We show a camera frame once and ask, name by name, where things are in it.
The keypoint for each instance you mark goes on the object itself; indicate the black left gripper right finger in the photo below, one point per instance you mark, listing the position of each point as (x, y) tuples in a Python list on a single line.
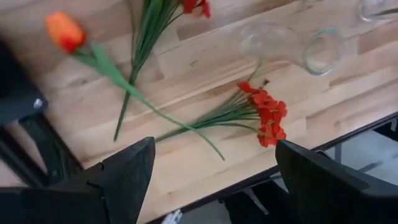
[(317, 193)]

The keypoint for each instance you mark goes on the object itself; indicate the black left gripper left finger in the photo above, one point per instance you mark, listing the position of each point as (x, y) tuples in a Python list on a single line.
[(118, 193)]

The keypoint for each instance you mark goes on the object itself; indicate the red artificial flower bunch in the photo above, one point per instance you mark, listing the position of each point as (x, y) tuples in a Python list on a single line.
[(267, 109), (146, 37)]

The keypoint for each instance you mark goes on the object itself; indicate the clear glass vase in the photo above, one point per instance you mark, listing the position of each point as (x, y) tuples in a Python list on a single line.
[(373, 9), (273, 43)]

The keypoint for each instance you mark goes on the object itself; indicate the orange artificial tulip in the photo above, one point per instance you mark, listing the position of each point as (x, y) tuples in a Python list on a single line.
[(65, 31)]

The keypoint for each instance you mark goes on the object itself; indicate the black table frame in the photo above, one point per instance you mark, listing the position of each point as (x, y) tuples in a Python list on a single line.
[(248, 182)]

